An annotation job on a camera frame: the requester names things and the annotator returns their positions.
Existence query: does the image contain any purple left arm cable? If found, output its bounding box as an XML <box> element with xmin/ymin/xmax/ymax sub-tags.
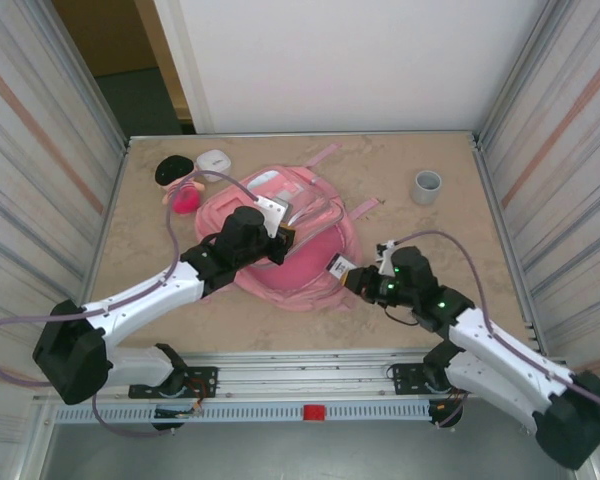
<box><xmin>0</xmin><ymin>169</ymin><xmax>261</xmax><ymax>439</ymax></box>

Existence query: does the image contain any slotted grey cable duct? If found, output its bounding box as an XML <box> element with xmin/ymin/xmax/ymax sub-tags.
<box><xmin>54</xmin><ymin>402</ymin><xmax>434</xmax><ymax>424</ymax></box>

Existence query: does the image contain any plush doll with black hair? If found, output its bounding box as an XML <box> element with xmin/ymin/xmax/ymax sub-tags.
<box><xmin>154</xmin><ymin>154</ymin><xmax>206</xmax><ymax>216</ymax></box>

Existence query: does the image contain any white square lidded box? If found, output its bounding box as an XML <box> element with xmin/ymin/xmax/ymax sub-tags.
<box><xmin>195</xmin><ymin>148</ymin><xmax>233</xmax><ymax>184</ymax></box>

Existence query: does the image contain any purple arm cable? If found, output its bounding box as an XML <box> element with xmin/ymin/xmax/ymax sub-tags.
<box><xmin>389</xmin><ymin>229</ymin><xmax>600</xmax><ymax>431</ymax></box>
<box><xmin>0</xmin><ymin>169</ymin><xmax>261</xmax><ymax>439</ymax></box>

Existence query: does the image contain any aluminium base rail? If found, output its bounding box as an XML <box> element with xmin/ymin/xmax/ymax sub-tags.
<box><xmin>32</xmin><ymin>349</ymin><xmax>579</xmax><ymax>404</ymax></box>

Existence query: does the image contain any brown wooden door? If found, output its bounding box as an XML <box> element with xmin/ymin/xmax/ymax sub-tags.
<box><xmin>52</xmin><ymin>0</ymin><xmax>191</xmax><ymax>124</ymax></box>

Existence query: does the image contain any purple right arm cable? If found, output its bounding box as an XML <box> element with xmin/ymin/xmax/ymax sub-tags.
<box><xmin>389</xmin><ymin>229</ymin><xmax>600</xmax><ymax>431</ymax></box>

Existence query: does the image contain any grey plastic cup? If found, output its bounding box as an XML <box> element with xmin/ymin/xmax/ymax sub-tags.
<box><xmin>412</xmin><ymin>169</ymin><xmax>444</xmax><ymax>206</ymax></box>

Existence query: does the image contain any pink school backpack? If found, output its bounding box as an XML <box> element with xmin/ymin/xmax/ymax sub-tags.
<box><xmin>194</xmin><ymin>142</ymin><xmax>381</xmax><ymax>314</ymax></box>

